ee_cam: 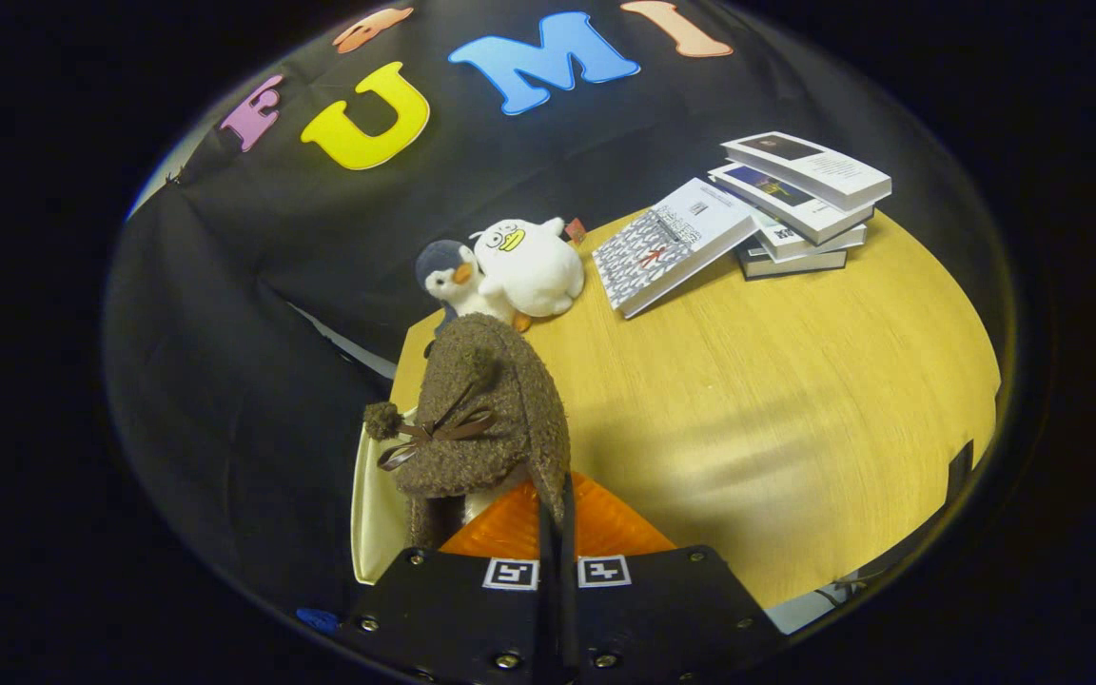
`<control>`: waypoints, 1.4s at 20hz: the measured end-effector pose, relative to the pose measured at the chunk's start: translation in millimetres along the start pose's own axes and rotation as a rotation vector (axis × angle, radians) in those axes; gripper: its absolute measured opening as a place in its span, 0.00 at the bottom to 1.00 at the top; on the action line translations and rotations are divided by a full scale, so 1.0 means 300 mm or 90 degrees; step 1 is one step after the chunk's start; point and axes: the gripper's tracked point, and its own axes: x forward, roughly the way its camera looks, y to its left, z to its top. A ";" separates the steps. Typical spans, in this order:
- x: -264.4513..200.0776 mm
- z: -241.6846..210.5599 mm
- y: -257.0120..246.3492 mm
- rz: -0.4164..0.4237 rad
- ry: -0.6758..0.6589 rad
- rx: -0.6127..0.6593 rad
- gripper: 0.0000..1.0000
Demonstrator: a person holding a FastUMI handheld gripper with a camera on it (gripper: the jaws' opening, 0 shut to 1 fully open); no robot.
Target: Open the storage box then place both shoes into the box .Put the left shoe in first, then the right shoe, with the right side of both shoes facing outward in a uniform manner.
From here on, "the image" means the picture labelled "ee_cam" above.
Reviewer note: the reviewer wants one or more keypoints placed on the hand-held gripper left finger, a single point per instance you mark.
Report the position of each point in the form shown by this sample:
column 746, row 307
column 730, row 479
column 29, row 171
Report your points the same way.
column 453, row 609

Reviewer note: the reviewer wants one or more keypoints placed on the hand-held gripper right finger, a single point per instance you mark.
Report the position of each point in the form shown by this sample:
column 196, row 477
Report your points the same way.
column 672, row 609

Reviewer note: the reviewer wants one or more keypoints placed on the cream fabric storage box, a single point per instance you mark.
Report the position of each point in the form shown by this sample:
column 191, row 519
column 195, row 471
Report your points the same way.
column 377, row 514

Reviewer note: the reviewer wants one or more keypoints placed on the brown fuzzy shoe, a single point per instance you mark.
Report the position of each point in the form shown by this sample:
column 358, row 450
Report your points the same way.
column 500, row 400

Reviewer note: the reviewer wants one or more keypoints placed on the bright coloured object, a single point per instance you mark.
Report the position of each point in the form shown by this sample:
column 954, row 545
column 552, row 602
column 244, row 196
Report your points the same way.
column 320, row 620

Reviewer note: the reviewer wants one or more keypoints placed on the black backdrop cloth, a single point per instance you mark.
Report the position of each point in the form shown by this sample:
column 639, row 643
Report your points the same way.
column 225, row 381

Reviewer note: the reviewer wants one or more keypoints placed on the grey penguin plush toy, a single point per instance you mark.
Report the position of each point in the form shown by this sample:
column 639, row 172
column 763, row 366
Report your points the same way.
column 448, row 281

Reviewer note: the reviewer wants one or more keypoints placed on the white duck plush toy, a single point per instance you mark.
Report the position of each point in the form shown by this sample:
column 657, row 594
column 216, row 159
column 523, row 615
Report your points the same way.
column 529, row 271

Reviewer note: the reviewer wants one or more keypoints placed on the white patterned cover book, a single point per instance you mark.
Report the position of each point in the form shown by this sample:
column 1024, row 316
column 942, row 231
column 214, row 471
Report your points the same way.
column 662, row 247

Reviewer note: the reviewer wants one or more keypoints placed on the grey paperback book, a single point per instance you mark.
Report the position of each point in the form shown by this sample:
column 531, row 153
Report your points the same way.
column 791, row 264

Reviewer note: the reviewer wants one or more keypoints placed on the white paperback book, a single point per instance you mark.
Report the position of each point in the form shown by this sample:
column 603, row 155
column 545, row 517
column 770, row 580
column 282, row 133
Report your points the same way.
column 810, row 243

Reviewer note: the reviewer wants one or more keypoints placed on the white book blue photo cover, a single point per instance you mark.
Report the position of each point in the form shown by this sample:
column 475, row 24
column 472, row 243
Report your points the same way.
column 776, row 195

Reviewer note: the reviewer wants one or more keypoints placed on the white book dark photo cover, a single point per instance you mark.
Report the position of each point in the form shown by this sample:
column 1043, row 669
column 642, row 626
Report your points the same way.
column 814, row 166

